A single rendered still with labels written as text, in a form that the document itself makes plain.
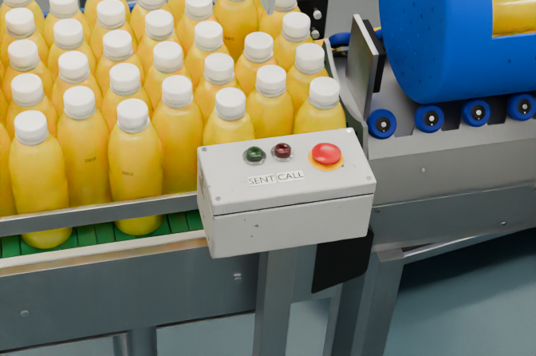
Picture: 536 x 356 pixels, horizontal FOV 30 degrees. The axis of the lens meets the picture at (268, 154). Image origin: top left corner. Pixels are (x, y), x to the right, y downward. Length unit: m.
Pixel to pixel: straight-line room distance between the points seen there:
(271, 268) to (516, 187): 0.50
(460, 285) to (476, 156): 1.02
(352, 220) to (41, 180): 0.39
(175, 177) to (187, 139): 0.07
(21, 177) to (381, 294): 0.78
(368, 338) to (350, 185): 0.76
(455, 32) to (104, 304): 0.61
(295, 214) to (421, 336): 1.28
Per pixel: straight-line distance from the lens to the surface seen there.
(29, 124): 1.26
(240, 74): 1.39
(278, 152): 1.21
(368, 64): 1.49
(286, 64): 1.43
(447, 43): 1.38
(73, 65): 1.34
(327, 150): 1.21
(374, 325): 1.89
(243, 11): 1.50
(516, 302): 2.57
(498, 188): 1.63
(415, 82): 1.50
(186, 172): 1.36
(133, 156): 1.28
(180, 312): 1.49
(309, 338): 2.40
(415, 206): 1.60
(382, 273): 1.77
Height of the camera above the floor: 1.94
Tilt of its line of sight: 44 degrees down
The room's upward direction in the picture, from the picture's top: 4 degrees clockwise
